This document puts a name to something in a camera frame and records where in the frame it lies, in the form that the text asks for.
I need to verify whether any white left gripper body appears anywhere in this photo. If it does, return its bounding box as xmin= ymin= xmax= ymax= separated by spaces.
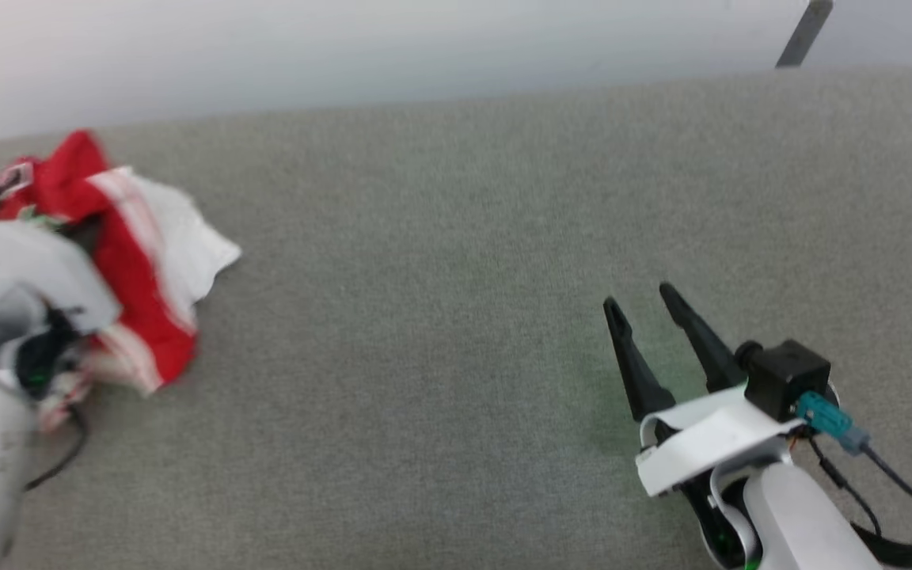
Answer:
xmin=0 ymin=220 xmax=121 ymax=398

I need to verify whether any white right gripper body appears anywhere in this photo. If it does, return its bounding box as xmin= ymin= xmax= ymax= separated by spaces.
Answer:
xmin=636 ymin=385 xmax=807 ymax=570

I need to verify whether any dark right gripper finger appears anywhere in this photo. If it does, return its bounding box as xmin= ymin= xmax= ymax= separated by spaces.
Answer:
xmin=659 ymin=282 xmax=747 ymax=395
xmin=602 ymin=297 xmax=677 ymax=421

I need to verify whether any red and white garment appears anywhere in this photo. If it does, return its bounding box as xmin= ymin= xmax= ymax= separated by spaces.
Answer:
xmin=0 ymin=131 xmax=241 ymax=432

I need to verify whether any grey metal pole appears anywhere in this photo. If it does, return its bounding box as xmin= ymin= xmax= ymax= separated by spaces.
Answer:
xmin=775 ymin=0 xmax=834 ymax=69

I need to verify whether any teal plug camera cable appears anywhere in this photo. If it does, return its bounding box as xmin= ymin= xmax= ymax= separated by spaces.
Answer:
xmin=794 ymin=391 xmax=912 ymax=523

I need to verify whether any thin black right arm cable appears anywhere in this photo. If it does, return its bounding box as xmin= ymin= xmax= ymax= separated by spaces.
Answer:
xmin=807 ymin=434 xmax=883 ymax=535

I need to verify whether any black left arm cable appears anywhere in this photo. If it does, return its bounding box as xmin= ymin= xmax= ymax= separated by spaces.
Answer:
xmin=24 ymin=402 xmax=90 ymax=492

